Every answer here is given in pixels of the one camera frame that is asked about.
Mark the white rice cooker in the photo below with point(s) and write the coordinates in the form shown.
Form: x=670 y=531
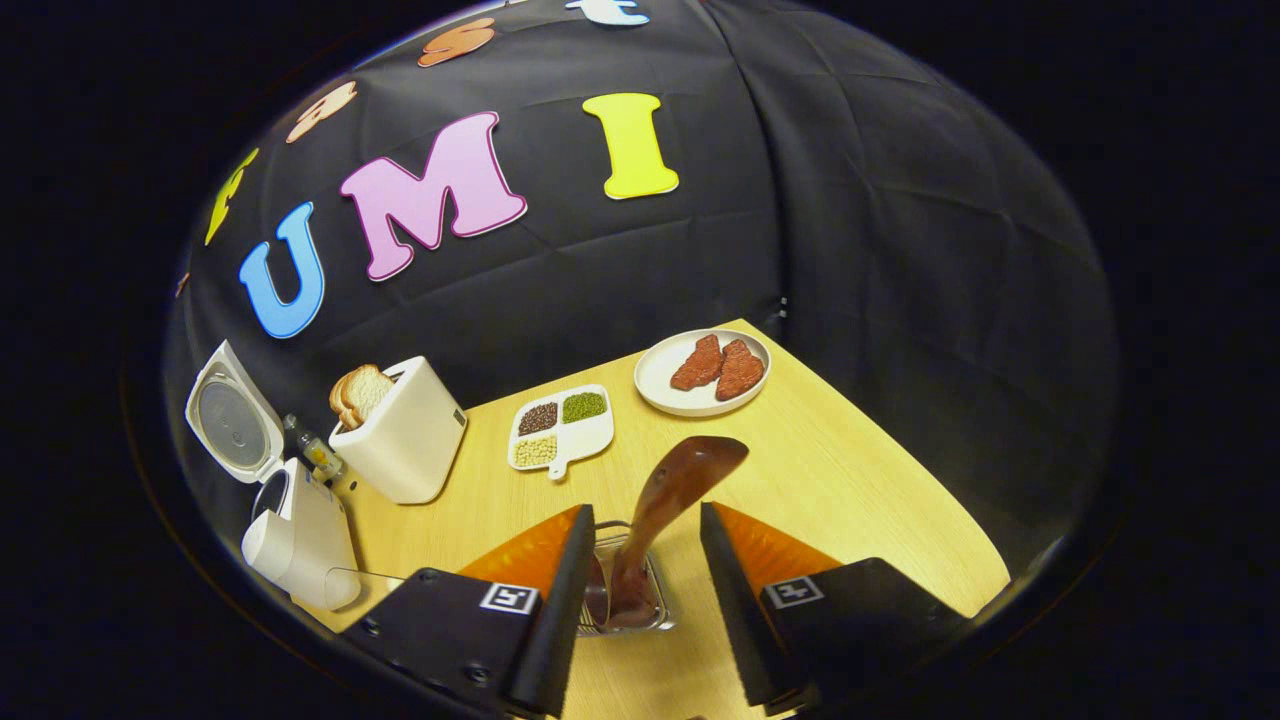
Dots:
x=310 y=550

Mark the white round plate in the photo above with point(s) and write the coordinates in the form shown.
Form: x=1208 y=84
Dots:
x=660 y=385

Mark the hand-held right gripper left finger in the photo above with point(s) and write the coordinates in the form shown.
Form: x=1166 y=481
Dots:
x=560 y=620

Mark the brown wooden spoon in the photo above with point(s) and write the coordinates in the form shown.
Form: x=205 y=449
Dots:
x=670 y=490

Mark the red meat piece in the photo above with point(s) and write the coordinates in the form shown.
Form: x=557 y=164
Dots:
x=697 y=364
x=741 y=372

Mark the toasted bread slice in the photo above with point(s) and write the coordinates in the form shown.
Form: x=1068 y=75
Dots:
x=338 y=398
x=372 y=392

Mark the clear box of rice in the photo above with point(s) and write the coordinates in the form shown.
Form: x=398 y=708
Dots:
x=380 y=590

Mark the small glass bottle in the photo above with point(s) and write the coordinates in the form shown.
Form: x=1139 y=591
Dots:
x=318 y=455

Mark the white divided grain dish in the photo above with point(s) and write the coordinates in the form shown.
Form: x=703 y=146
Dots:
x=590 y=435

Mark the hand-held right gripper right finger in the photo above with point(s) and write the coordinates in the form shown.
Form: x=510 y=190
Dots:
x=735 y=610

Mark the black backdrop cloth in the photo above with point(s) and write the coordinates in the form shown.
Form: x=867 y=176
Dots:
x=900 y=250

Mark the white toaster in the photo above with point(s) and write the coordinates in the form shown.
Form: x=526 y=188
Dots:
x=410 y=440

